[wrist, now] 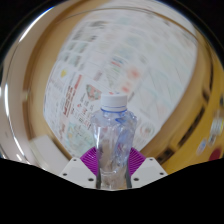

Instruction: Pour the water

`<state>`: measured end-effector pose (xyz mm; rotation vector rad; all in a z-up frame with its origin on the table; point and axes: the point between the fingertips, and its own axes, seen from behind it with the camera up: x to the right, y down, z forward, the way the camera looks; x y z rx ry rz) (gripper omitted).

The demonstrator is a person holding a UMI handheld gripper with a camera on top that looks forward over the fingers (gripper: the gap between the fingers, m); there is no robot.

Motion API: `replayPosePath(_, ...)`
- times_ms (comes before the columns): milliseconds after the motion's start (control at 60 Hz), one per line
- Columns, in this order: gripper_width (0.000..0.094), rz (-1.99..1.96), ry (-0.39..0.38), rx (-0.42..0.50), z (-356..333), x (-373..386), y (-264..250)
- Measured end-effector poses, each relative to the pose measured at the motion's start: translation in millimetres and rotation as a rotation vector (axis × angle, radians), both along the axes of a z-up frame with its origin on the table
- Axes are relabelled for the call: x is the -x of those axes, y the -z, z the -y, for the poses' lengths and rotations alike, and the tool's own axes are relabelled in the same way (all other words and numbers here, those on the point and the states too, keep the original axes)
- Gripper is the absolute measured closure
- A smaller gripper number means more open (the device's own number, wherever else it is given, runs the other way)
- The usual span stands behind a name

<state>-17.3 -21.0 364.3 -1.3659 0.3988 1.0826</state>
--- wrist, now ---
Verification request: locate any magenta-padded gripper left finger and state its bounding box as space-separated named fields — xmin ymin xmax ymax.
xmin=59 ymin=147 xmax=101 ymax=190

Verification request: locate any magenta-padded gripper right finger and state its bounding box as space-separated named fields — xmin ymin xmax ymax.
xmin=126 ymin=147 xmax=168 ymax=190

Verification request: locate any clear plastic water bottle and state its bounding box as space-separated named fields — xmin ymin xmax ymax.
xmin=89 ymin=93 xmax=138 ymax=191

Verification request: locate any flat round red coaster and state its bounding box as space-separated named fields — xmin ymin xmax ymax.
xmin=208 ymin=148 xmax=224 ymax=162

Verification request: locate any group of printed paper posters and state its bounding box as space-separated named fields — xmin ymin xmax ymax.
xmin=43 ymin=9 xmax=198 ymax=158

